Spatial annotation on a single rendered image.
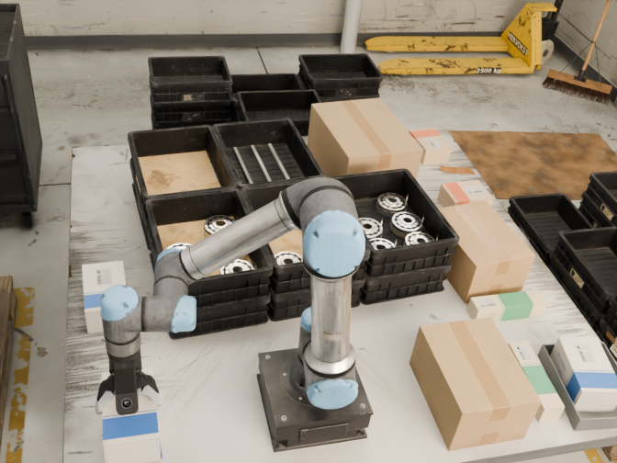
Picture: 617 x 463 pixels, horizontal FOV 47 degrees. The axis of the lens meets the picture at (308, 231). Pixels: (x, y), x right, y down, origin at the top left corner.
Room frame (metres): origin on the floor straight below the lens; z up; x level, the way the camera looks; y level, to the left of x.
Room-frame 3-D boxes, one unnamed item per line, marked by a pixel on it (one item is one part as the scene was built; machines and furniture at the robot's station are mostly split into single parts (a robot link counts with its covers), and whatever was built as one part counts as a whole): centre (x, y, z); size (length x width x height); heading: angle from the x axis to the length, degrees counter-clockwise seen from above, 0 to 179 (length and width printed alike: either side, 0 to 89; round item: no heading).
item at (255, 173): (2.08, 0.18, 0.87); 0.40 x 0.30 x 0.11; 23
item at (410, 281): (1.83, -0.25, 0.76); 0.40 x 0.30 x 0.12; 23
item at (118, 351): (1.01, 0.37, 1.09); 0.08 x 0.08 x 0.05
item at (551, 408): (1.35, -0.69, 0.73); 0.24 x 0.06 x 0.06; 15
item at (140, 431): (0.99, 0.36, 0.85); 0.20 x 0.12 x 0.09; 18
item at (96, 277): (1.47, 0.57, 0.75); 0.20 x 0.12 x 0.09; 20
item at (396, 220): (1.86, -0.32, 0.86); 0.10 x 0.10 x 0.01
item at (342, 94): (3.52, -0.06, 0.37); 0.40 x 0.30 x 0.45; 108
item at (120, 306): (1.01, 0.37, 1.17); 0.09 x 0.08 x 0.11; 100
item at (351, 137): (2.38, -0.17, 0.80); 0.40 x 0.30 x 0.20; 24
